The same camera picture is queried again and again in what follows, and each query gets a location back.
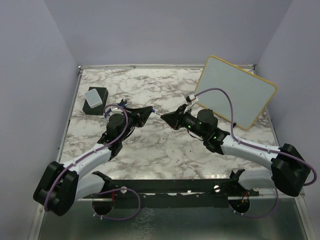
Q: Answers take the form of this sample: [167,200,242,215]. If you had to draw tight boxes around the yellow framed whiteboard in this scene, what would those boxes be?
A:
[194,56,278,130]

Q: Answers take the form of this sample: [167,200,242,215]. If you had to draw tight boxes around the silver wrench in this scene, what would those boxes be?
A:
[98,117,109,127]

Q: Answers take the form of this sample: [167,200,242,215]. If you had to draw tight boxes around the black box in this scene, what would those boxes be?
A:
[82,86,109,116]

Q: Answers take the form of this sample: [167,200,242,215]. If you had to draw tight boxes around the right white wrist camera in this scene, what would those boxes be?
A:
[184,91,199,111]

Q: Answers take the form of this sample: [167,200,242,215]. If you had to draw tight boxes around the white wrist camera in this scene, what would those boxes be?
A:
[184,91,199,111]
[109,106,123,116]

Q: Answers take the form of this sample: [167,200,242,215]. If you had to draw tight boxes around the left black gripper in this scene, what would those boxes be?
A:
[118,105,152,142]

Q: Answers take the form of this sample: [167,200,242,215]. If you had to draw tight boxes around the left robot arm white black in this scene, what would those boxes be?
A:
[33,106,153,216]

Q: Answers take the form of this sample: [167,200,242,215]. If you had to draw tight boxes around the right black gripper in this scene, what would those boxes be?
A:
[161,103,207,140]

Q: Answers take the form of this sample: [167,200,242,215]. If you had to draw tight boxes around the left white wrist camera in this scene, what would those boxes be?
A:
[109,106,123,116]

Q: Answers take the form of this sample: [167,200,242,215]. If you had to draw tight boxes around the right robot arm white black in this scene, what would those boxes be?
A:
[161,104,311,197]

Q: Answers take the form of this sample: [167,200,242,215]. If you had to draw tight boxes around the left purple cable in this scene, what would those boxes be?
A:
[43,103,142,221]

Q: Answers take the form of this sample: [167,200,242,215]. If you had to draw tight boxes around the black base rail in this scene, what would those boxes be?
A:
[82,178,261,209]

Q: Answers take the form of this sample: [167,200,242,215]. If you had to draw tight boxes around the blue handled pliers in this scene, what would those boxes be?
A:
[103,98,132,118]

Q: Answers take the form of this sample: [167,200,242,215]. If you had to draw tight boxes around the grey whiteboard eraser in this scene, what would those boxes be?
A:
[84,88,103,109]

